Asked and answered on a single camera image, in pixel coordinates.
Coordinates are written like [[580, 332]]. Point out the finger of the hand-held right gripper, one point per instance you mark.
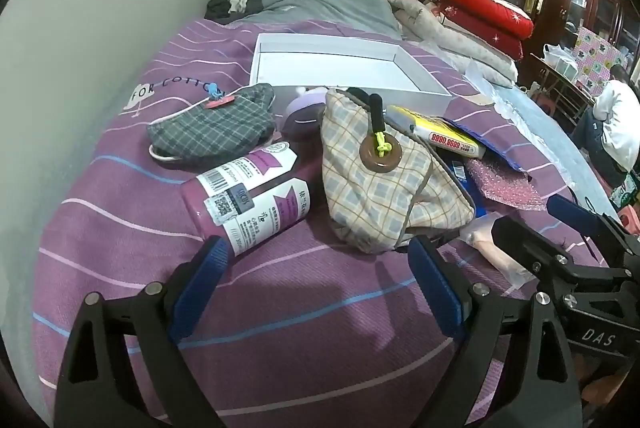
[[575, 214], [525, 240]]

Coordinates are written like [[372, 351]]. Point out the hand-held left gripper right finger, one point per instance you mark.
[[435, 288]]

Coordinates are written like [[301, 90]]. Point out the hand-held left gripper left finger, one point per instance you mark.
[[200, 288]]

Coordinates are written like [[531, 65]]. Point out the pink bubble wrap bag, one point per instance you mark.
[[505, 185]]

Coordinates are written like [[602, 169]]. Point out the blue packet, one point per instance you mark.
[[495, 148], [459, 170]]

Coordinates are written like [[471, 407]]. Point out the beige plaid pouch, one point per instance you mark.
[[380, 203]]

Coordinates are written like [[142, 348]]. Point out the yellow packet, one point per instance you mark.
[[440, 133]]

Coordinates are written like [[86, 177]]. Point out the green plaid pouch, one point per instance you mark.
[[210, 133]]

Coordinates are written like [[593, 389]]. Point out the white cardboard box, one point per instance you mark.
[[340, 68]]

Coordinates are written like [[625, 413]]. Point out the clear bag with beige item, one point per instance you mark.
[[492, 253]]

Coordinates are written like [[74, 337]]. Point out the light blue bedsheet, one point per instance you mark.
[[550, 143]]

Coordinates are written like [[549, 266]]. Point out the purple striped bedsheet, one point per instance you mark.
[[300, 308]]

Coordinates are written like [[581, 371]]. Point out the purple labelled bottle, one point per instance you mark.
[[280, 213], [235, 173]]

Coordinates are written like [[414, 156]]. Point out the brown wooden table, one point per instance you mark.
[[550, 78]]

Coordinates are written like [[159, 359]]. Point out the white plastic bag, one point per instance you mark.
[[560, 58]]

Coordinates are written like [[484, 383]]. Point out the pink patterned board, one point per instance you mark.
[[595, 53]]

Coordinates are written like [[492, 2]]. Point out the clear plastic sheet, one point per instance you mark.
[[480, 80]]

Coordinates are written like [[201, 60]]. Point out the dark wood cabinet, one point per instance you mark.
[[600, 3]]

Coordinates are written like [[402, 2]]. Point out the beige quilt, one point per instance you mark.
[[450, 38]]

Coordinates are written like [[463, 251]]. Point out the red folded quilt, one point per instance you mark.
[[480, 8]]

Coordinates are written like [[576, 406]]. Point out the dark clothes pile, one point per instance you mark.
[[235, 3]]

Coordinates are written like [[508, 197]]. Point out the grey blanket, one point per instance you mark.
[[325, 8]]

